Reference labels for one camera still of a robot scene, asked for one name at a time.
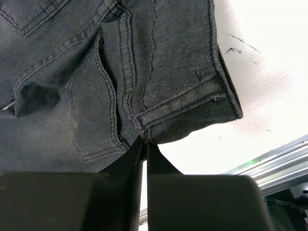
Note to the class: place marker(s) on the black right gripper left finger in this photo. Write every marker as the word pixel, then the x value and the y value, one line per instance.
pixel 104 201

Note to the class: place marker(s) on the black trousers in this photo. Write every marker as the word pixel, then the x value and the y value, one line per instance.
pixel 80 80

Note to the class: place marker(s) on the aluminium rail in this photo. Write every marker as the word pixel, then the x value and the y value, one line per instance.
pixel 282 177

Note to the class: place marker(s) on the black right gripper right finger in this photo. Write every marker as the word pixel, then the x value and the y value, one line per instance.
pixel 179 202

